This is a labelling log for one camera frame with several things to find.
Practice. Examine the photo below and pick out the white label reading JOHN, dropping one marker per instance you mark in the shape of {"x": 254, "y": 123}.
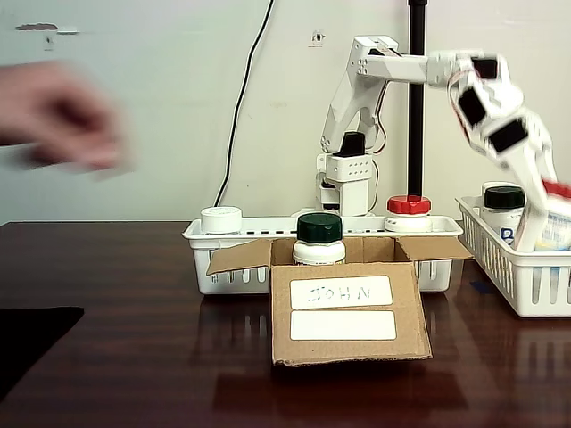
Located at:
{"x": 339, "y": 293}

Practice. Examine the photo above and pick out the person's left hand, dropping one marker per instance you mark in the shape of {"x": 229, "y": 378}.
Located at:
{"x": 62, "y": 107}

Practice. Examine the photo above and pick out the green-capped white bottle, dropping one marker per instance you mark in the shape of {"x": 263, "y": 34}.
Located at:
{"x": 319, "y": 227}

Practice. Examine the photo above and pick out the blue tape strip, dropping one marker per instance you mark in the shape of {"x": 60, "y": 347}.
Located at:
{"x": 482, "y": 288}

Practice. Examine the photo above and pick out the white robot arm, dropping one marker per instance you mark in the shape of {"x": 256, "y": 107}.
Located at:
{"x": 401, "y": 69}

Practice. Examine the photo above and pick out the white slotted plastic basket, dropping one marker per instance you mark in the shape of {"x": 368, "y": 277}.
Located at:
{"x": 504, "y": 285}

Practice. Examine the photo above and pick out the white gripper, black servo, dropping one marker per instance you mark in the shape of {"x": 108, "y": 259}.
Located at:
{"x": 525, "y": 144}

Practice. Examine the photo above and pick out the brown cardboard box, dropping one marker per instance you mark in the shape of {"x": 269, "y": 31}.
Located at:
{"x": 352, "y": 352}

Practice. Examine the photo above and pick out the green-capped bottle marked B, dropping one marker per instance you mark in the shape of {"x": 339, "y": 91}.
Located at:
{"x": 502, "y": 198}

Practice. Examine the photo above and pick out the red-capped white bottle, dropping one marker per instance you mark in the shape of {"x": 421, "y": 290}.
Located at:
{"x": 555, "y": 232}

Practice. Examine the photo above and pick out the blank white label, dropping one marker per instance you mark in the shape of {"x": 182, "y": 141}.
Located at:
{"x": 343, "y": 325}

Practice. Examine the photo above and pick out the black vertical pole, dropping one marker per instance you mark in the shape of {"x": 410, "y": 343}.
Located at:
{"x": 417, "y": 134}

